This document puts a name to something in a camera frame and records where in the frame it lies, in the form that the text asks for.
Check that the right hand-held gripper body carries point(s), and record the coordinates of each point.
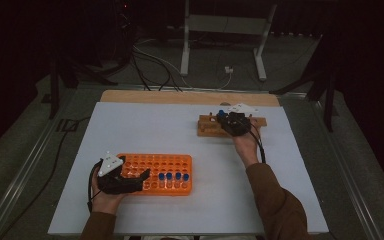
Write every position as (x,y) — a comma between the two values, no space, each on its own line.
(236,124)

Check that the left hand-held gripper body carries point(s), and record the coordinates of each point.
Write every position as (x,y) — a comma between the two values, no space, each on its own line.
(115,185)

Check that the wooden tube rack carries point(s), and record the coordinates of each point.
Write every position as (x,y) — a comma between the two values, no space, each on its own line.
(208,128)

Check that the orange plastic tube rack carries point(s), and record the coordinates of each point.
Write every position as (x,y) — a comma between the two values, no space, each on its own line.
(166,163)

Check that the person's left hand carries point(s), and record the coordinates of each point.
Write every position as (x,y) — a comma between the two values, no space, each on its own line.
(103,203)

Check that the person's right hand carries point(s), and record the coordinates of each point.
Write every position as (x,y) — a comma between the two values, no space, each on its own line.
(246,150)

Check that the white table mat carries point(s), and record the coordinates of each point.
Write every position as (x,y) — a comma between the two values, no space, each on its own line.
(196,150)

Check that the white plug adapter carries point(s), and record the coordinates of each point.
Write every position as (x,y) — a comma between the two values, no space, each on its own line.
(228,70)

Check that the grey metal stand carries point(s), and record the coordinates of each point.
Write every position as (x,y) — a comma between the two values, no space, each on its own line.
(226,25)

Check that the black tripod stand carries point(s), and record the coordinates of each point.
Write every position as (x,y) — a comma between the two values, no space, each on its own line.
(326,86)
(66,76)

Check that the dark equipment rack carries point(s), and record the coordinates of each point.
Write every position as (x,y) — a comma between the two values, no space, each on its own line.
(120,30)

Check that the grey metal rail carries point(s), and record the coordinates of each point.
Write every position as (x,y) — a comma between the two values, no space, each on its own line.
(346,173)
(20,183)

